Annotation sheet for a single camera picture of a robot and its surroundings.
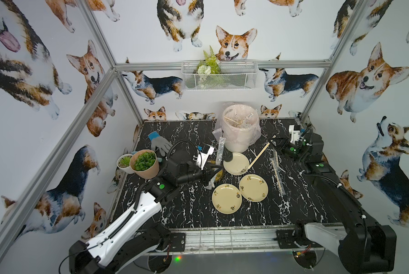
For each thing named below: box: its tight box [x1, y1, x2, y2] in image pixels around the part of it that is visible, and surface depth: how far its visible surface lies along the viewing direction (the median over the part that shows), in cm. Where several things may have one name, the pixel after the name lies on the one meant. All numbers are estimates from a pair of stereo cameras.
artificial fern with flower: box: [196, 45, 222, 87], surface depth 86 cm
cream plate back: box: [222, 152, 250, 176], surface depth 101 cm
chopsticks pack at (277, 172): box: [271, 148, 287, 195], surface depth 97 cm
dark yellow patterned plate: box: [215, 168, 225, 183], surface depth 95 cm
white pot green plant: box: [116, 153, 135, 175], surface depth 92 cm
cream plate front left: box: [211, 183, 243, 215], surface depth 87 cm
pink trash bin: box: [221, 103, 259, 153], surface depth 94 cm
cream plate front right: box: [238, 173, 270, 203], surface depth 92 cm
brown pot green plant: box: [129, 149, 160, 180], surface depth 89 cm
